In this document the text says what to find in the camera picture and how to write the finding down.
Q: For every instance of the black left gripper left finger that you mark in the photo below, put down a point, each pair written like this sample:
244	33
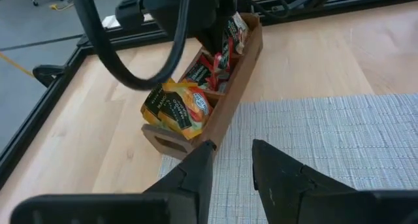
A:
192	185

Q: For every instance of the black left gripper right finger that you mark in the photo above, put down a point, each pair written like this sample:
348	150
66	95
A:
281	185

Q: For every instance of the red strawberry tea packet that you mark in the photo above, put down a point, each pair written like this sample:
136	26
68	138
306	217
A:
218	62
199	73

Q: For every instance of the wooden tea box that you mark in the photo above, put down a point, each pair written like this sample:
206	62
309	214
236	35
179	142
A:
235	87

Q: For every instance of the yellow mango tea packet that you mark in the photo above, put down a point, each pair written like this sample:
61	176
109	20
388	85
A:
151	103
186	113

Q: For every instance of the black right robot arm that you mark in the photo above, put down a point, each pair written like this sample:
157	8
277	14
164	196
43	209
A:
179	8

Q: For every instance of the grey woven placemat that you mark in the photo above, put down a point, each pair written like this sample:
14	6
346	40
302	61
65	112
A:
326	136

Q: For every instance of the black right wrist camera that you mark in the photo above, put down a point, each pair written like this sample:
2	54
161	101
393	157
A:
130	11

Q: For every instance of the black frame foot clamp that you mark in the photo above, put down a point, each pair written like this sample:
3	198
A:
47	74

